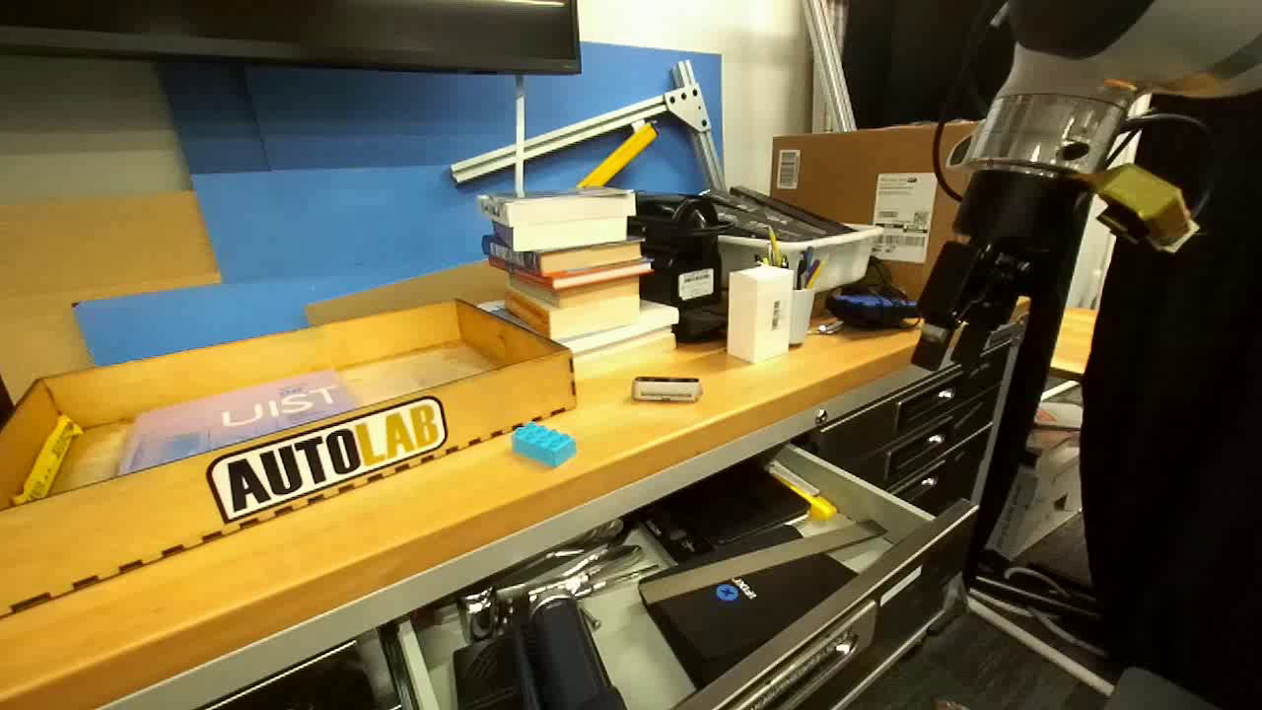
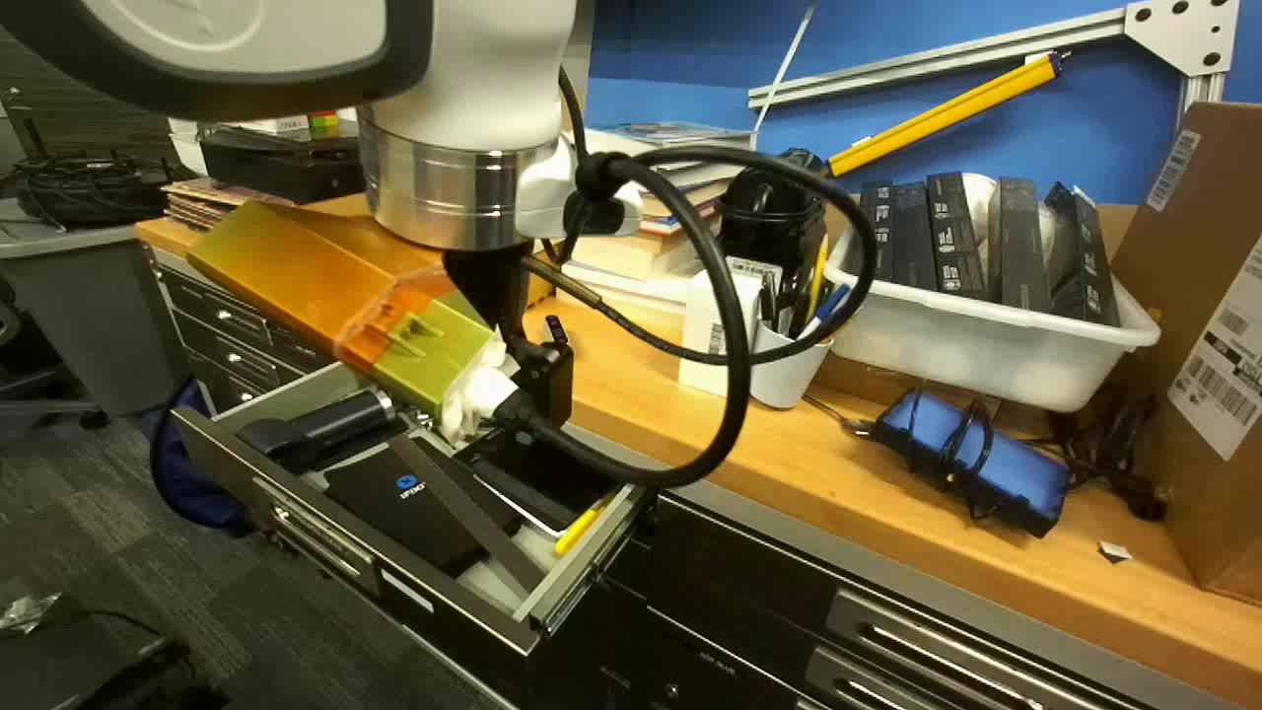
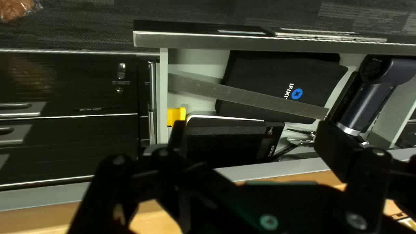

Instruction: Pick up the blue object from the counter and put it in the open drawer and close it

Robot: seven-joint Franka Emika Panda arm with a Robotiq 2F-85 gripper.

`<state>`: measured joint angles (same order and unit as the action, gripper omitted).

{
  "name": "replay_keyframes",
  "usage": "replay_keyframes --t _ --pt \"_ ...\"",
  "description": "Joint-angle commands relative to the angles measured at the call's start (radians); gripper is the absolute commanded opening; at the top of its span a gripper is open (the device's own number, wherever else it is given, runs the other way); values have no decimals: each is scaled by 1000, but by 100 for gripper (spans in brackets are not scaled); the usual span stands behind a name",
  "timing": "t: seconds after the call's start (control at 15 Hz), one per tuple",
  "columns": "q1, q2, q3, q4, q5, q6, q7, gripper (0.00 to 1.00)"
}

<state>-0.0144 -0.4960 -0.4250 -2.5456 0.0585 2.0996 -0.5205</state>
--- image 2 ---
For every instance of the stack of books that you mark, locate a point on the stack of books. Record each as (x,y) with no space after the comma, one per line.
(657,257)

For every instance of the black drawer cabinet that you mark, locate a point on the black drawer cabinet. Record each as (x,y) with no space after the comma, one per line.
(673,600)

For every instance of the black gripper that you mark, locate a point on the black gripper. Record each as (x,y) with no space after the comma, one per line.
(498,289)

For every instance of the black cylinder in drawer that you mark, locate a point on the black cylinder in drawer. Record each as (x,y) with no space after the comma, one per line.
(323,436)

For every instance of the black notebook in drawer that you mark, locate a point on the black notebook in drawer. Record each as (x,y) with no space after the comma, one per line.
(402,507)

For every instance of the white plastic bin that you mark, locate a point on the white plastic bin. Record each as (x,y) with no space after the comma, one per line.
(996,348)

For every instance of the white pen holder cup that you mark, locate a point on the white pen holder cup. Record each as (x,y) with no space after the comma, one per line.
(776,385)

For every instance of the open grey metal drawer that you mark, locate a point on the open grey metal drawer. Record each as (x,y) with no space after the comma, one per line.
(503,604)

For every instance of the cardboard box with labels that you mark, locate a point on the cardboard box with labels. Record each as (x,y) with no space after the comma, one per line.
(1194,257)

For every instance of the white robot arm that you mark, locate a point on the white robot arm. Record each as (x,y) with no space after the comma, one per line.
(458,134)

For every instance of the yellow pencil in drawer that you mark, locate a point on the yellow pencil in drawer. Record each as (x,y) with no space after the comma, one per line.
(573,535)

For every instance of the aluminium extrusion bracket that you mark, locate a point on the aluminium extrusion bracket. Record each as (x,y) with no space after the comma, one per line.
(1190,39)

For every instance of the yellow black bar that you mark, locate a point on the yellow black bar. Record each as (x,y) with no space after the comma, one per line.
(1005,88)

